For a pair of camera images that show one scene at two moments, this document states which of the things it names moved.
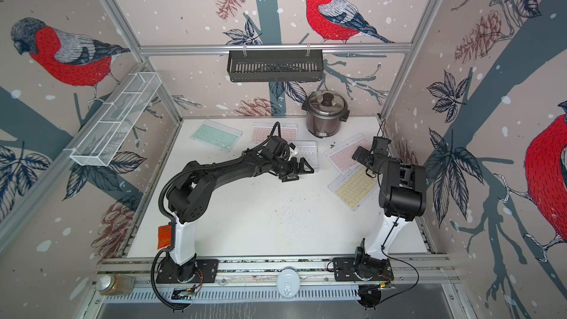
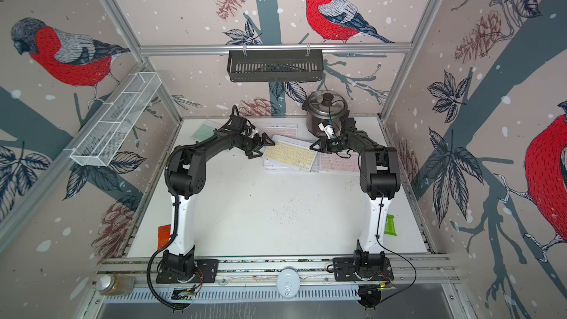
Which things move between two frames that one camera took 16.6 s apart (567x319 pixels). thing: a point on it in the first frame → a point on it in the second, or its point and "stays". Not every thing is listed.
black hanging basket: (275, 65) stays
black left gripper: (288, 179) → (263, 140)
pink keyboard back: (260, 131) stays
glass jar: (114, 284) stays
